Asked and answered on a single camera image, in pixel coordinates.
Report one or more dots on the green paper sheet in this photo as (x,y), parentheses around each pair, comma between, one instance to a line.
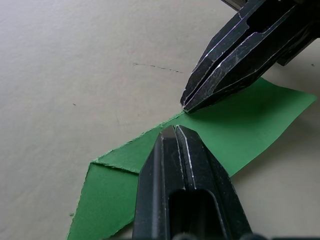
(250,130)

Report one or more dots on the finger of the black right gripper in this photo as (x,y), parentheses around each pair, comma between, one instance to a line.
(232,32)
(240,67)

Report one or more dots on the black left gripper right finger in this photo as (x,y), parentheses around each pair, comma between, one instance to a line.
(212,180)

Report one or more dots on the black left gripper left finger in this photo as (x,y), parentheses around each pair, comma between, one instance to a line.
(155,190)

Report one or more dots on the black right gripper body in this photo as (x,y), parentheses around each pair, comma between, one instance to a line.
(308,25)

